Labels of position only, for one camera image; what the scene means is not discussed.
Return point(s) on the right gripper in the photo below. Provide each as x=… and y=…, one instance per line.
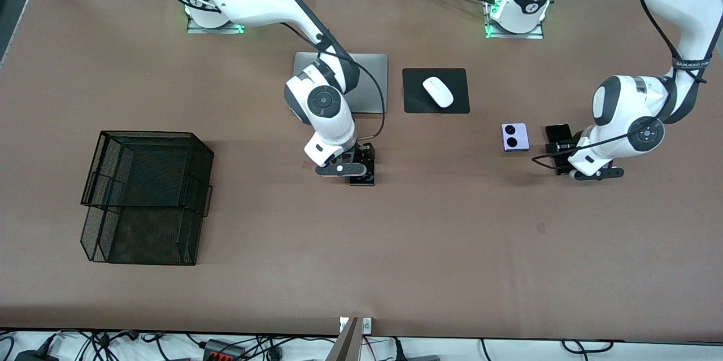
x=364, y=154

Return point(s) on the white metal bracket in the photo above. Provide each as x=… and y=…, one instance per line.
x=367, y=325

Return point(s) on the grey metal post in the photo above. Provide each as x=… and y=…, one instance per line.
x=345, y=347

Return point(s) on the black orange power adapter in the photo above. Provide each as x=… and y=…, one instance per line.
x=223, y=352

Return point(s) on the black flip phone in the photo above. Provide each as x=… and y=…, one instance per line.
x=361, y=181

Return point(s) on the black mesh stacked tray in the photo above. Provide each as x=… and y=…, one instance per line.
x=147, y=180

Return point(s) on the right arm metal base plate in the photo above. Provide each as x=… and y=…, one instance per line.
x=226, y=29

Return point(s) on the silver closed laptop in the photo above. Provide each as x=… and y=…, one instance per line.
x=373, y=78

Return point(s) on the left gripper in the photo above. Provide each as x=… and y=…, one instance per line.
x=566, y=146

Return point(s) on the lilac flip phone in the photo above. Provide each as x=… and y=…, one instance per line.
x=522, y=143

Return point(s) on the black plastic box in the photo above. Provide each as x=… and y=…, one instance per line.
x=34, y=356

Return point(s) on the black mouse pad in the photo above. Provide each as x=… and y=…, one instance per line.
x=415, y=101

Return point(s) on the black slab smartphone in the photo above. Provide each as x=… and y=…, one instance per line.
x=559, y=130

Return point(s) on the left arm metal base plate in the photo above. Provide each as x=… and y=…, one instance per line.
x=514, y=35

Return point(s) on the white computer mouse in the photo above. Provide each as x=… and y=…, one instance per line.
x=438, y=91

